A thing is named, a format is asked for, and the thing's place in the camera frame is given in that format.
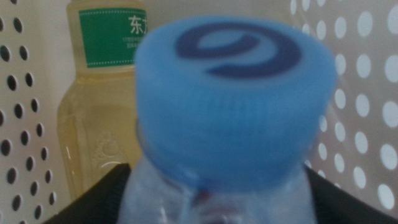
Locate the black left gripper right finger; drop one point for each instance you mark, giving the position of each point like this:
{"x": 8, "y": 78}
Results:
{"x": 339, "y": 205}

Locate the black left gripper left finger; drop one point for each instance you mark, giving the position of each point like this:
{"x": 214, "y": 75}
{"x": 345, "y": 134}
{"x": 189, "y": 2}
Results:
{"x": 99, "y": 199}

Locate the yellow tea bottle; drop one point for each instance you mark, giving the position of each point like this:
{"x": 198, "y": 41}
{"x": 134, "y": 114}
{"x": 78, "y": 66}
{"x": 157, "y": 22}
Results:
{"x": 99, "y": 109}

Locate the water bottle with blue cap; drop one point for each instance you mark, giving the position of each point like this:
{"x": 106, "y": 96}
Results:
{"x": 233, "y": 118}

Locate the white perforated plastic basket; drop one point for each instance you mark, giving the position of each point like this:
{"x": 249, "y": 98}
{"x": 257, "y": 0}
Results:
{"x": 367, "y": 93}

